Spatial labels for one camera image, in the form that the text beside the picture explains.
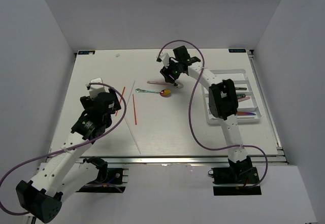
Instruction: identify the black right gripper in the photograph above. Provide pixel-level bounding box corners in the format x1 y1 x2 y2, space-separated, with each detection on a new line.
159 58 180 84

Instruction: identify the pink handled spoon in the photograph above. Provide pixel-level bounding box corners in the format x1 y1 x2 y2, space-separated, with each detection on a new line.
147 81 184 88

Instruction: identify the iridescent gold spoon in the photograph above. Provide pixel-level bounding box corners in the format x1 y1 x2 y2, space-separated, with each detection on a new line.
135 88 171 97

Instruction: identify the green handled fork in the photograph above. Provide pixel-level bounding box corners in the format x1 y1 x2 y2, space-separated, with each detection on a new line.
237 94 246 99

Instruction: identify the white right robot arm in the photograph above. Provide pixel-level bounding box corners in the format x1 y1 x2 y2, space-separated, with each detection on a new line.
156 46 252 183

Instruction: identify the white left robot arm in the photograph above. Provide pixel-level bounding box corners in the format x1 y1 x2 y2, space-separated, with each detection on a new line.
16 85 121 223

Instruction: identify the orange chopstick near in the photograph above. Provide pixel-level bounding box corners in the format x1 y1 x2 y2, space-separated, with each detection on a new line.
132 94 138 125

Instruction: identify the orange chopstick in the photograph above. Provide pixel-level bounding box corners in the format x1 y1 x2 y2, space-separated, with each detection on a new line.
132 94 138 125
115 86 126 116

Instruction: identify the orange chopstick far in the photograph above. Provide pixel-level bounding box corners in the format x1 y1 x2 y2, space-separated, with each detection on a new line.
115 86 126 116

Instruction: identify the right blue corner sticker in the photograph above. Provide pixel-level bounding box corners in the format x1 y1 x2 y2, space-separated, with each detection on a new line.
228 48 246 53

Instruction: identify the blue corner sticker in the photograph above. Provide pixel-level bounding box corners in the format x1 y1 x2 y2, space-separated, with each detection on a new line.
77 50 95 55
228 48 246 53

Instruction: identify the left blue corner sticker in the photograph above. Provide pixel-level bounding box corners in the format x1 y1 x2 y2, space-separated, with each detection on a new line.
77 50 95 55

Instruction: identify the iridescent rainbow knife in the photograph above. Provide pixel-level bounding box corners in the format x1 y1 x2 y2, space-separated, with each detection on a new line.
237 112 256 116

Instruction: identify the white cutlery tray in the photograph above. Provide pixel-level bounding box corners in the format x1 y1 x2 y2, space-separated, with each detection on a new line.
201 69 262 125

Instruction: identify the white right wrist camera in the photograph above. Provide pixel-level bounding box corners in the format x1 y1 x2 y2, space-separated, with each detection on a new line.
156 53 170 68

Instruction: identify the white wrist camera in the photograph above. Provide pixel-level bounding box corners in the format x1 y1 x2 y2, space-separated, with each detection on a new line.
86 78 106 100
156 53 170 68

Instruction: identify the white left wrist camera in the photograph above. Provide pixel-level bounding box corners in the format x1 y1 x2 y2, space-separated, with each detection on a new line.
86 78 106 100

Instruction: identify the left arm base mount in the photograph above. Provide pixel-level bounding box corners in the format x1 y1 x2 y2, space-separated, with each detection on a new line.
77 156 126 194

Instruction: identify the aluminium table front rail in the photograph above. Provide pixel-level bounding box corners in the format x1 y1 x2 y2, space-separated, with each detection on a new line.
76 155 287 165

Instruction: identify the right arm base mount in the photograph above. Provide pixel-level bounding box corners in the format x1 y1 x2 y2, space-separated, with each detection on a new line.
208 167 262 196

